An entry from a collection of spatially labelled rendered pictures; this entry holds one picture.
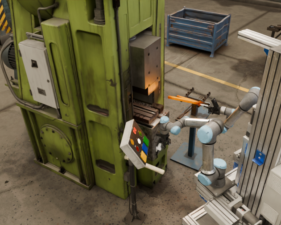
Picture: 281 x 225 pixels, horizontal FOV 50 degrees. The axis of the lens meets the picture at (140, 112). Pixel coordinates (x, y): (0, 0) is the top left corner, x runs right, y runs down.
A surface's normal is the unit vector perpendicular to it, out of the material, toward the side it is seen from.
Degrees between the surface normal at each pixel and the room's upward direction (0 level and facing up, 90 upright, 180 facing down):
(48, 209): 0
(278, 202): 90
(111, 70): 89
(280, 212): 90
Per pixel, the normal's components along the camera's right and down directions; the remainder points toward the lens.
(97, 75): -0.53, 0.49
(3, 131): -0.04, -0.82
